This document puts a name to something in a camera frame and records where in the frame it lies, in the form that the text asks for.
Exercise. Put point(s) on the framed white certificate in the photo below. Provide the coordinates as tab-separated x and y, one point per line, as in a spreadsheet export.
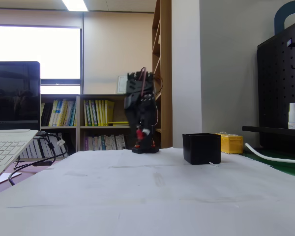
121	84

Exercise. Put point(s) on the teal arch shape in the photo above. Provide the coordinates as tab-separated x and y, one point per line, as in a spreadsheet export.
279	17

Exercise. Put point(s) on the black square container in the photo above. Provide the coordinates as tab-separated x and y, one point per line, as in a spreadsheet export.
201	148

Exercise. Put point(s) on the yellow cardboard box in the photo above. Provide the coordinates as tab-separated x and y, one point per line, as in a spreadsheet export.
232	145

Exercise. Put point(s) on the narrow low dark bookshelf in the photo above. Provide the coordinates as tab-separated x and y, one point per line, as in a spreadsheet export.
59	96

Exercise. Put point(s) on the white paper card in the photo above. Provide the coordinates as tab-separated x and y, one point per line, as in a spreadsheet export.
3	179

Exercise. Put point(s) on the white plastic bottle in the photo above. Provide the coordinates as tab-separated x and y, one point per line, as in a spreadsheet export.
293	118

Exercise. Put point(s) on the thick yellow binder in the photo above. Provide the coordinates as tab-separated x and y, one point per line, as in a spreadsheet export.
109	111

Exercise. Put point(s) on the taped white paper sheets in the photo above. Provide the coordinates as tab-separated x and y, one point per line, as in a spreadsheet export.
211	196

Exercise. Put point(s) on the wide low dark bookshelf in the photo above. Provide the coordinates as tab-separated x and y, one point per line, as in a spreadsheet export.
105	96

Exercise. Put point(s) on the green desk mat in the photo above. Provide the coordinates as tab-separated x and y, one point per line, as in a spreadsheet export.
285	166

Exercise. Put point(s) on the white laptop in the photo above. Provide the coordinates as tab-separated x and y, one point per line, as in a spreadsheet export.
14	98

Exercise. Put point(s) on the orange black table clamp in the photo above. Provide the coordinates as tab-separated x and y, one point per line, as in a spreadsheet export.
137	146

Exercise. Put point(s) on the ceiling light panel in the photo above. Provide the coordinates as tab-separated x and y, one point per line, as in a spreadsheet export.
75	5

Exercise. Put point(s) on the flat yellow folder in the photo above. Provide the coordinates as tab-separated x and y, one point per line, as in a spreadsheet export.
118	123

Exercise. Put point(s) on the bright window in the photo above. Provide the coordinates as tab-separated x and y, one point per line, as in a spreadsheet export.
37	49

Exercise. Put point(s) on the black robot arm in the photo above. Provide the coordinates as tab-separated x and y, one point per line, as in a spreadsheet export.
140	83

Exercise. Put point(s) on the tall wooden bookshelf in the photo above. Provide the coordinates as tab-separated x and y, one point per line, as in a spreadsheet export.
166	49

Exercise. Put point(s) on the black pegboard stand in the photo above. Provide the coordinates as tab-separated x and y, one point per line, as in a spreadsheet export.
280	86

